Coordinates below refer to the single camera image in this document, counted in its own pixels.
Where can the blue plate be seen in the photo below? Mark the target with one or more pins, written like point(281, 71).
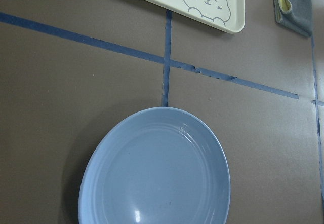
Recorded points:
point(159, 165)

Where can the grey yellow folded cloth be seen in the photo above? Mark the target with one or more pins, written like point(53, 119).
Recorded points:
point(295, 15)

